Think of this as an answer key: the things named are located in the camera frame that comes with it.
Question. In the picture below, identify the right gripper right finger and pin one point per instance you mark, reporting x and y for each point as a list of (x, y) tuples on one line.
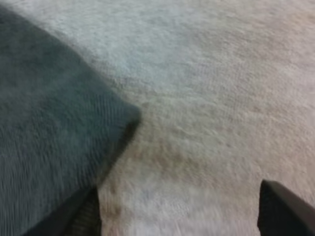
[(283, 211)]

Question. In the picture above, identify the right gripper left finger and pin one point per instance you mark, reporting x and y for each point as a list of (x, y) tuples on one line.
[(83, 216)]

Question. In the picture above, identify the dark grey-green towel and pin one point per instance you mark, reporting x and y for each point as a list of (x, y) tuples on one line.
[(54, 123)]

